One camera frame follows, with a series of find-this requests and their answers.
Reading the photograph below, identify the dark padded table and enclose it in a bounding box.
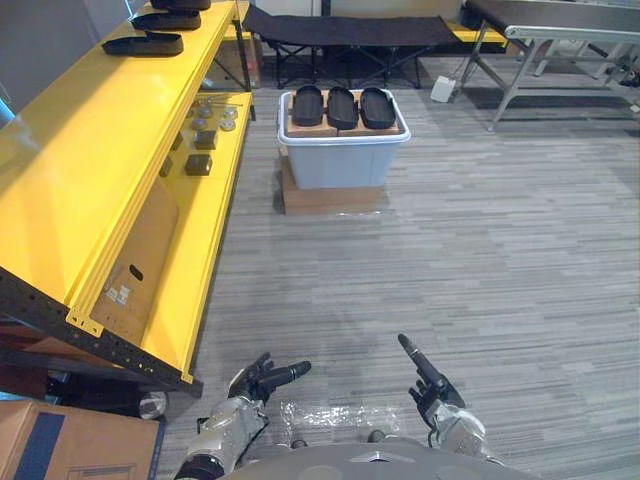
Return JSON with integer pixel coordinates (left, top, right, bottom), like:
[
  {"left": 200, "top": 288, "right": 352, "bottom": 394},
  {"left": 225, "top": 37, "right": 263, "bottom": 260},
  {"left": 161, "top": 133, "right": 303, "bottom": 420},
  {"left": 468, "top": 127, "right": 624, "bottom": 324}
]
[{"left": 460, "top": 0, "right": 640, "bottom": 32}]

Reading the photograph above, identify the clear plastic film sheet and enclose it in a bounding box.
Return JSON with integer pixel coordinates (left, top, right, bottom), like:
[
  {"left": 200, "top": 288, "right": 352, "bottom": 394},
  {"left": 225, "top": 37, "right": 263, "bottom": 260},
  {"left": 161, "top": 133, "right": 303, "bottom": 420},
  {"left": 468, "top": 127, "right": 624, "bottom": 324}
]
[{"left": 278, "top": 398, "right": 402, "bottom": 437}]

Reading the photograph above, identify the cardboard box with handle hole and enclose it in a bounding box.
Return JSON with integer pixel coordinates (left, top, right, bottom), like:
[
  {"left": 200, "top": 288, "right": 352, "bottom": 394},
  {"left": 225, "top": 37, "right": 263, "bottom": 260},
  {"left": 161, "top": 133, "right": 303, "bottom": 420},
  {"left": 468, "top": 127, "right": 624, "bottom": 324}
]
[{"left": 91, "top": 178, "right": 182, "bottom": 347}]

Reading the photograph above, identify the brown cardboard box blue stripe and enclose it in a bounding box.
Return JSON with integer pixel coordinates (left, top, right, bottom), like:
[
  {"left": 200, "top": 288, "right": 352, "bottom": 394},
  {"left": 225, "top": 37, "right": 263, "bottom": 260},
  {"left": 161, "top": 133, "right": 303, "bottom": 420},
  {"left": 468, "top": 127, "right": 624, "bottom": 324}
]
[{"left": 0, "top": 399, "right": 167, "bottom": 480}]

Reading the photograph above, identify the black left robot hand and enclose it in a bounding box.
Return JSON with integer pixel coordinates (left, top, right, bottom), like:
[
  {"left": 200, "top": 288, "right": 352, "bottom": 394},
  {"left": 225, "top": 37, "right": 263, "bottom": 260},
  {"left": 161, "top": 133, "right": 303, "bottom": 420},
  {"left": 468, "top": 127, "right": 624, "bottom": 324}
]
[{"left": 228, "top": 352, "right": 313, "bottom": 402}]

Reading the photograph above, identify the grey robot torso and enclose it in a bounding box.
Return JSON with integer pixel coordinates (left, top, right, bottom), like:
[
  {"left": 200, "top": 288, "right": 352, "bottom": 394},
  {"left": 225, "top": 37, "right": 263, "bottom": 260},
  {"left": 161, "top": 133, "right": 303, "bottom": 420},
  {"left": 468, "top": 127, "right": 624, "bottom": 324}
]
[{"left": 218, "top": 433, "right": 544, "bottom": 480}]

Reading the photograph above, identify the low yellow bench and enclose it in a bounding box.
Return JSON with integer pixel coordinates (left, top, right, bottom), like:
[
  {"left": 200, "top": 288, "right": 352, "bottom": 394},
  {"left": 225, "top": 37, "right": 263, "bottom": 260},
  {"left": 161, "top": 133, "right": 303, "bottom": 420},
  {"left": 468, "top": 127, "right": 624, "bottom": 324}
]
[{"left": 443, "top": 18, "right": 509, "bottom": 44}]

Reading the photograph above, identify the flat cardboard base box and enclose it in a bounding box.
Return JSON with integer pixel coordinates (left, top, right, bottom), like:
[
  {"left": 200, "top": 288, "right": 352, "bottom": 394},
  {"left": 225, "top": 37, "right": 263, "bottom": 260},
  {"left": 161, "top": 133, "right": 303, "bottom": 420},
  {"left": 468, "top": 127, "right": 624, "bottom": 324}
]
[{"left": 272, "top": 157, "right": 392, "bottom": 217}]

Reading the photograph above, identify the clear tape roll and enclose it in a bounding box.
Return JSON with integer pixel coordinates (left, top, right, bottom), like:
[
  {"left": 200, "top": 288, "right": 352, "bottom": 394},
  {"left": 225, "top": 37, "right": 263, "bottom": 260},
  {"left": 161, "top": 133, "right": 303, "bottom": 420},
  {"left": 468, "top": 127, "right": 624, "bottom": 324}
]
[{"left": 136, "top": 391, "right": 169, "bottom": 421}]

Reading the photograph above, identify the white power adapter box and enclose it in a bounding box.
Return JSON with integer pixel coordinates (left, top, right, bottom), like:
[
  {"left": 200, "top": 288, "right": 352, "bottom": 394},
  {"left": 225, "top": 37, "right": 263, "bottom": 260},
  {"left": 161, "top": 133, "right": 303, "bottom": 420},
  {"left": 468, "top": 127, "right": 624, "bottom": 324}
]
[{"left": 430, "top": 75, "right": 458, "bottom": 104}]

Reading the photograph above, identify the yellow metal shelf rack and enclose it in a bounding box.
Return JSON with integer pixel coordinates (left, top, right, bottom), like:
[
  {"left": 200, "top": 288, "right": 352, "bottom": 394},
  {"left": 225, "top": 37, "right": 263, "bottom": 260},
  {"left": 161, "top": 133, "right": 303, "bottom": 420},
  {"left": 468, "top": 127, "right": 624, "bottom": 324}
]
[{"left": 0, "top": 0, "right": 257, "bottom": 386}]

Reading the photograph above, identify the black plastic housing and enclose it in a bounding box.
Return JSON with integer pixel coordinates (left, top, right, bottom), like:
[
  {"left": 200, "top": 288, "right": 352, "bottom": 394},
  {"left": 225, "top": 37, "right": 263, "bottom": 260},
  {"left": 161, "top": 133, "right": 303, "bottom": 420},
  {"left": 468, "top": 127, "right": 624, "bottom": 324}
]
[
  {"left": 359, "top": 87, "right": 398, "bottom": 130},
  {"left": 101, "top": 30, "right": 185, "bottom": 57},
  {"left": 326, "top": 86, "right": 361, "bottom": 131},
  {"left": 291, "top": 84, "right": 332, "bottom": 128},
  {"left": 149, "top": 0, "right": 213, "bottom": 12},
  {"left": 130, "top": 10, "right": 203, "bottom": 32}
]

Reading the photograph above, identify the black folding camp cot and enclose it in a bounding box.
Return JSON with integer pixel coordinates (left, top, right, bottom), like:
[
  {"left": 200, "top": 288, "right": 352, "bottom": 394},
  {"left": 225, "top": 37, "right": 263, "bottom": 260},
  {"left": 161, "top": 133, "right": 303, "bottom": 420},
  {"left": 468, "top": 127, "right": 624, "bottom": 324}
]
[{"left": 241, "top": 4, "right": 457, "bottom": 91}]

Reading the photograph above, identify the grey folding table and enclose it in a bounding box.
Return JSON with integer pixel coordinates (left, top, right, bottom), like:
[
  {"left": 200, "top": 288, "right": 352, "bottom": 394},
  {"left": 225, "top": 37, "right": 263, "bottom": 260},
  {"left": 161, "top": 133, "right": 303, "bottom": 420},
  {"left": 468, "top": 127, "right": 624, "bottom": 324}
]
[{"left": 456, "top": 21, "right": 640, "bottom": 133}]

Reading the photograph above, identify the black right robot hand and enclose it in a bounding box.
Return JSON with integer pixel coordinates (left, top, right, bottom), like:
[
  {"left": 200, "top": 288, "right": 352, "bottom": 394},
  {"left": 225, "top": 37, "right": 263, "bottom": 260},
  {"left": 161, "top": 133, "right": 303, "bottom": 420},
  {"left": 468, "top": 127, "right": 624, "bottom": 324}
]
[{"left": 397, "top": 333, "right": 467, "bottom": 429}]

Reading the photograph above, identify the pale grey plastic bin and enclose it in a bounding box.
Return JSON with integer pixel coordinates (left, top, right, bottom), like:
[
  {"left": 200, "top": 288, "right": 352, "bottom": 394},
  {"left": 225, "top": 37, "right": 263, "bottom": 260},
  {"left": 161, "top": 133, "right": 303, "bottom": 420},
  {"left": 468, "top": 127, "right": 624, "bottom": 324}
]
[{"left": 277, "top": 89, "right": 412, "bottom": 191}]

